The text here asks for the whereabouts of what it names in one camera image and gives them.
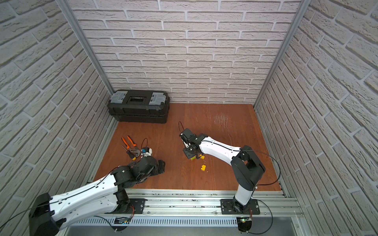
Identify black plastic toolbox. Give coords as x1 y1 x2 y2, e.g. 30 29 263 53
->
107 90 170 124

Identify aluminium rail frame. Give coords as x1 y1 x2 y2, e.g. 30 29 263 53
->
63 189 310 236

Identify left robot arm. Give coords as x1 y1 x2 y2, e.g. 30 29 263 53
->
29 156 165 236

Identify orange handled pliers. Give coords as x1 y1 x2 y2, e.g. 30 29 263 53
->
121 136 141 158

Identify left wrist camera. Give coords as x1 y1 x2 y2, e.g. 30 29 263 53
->
141 147 152 157

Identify yellow handled screwdriver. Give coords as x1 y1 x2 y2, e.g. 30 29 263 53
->
122 146 137 161

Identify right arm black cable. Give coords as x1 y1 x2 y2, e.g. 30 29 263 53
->
245 149 282 186

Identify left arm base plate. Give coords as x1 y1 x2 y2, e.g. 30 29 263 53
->
111 198 147 214

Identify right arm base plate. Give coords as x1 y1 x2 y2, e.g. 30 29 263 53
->
220 199 260 215

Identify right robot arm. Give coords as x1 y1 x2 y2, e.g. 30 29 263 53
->
180 129 266 214

